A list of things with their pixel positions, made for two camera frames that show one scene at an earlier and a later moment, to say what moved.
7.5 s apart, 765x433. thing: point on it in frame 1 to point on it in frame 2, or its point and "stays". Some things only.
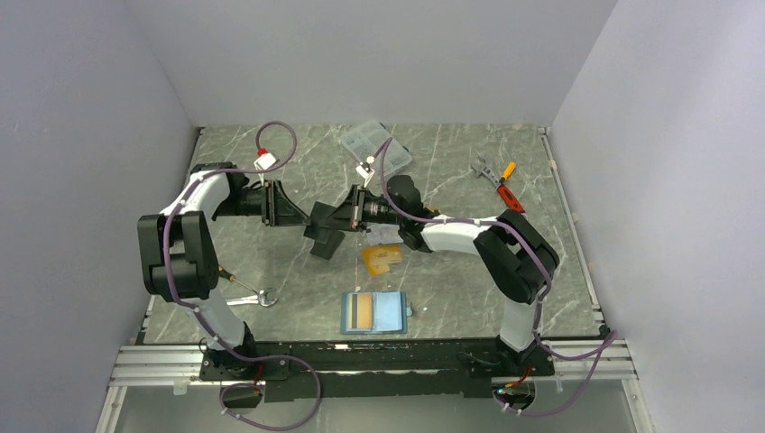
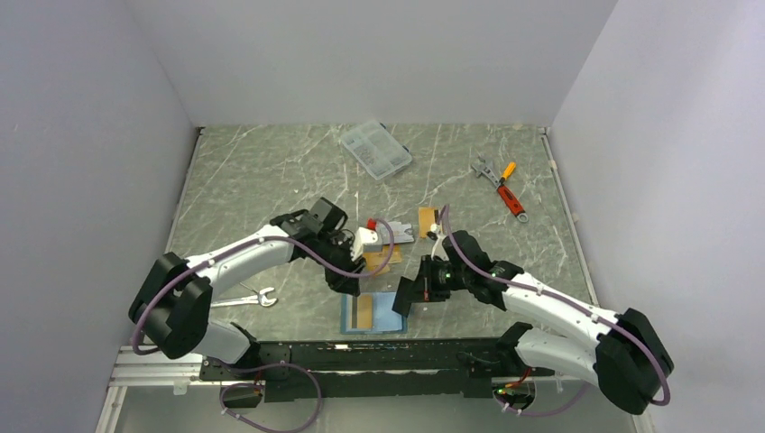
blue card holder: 374,312 stays
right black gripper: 350,214 to 424,289
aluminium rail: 160,365 stays
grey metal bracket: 383,234 stays
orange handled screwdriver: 507,172 stays
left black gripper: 283,212 to 342,281
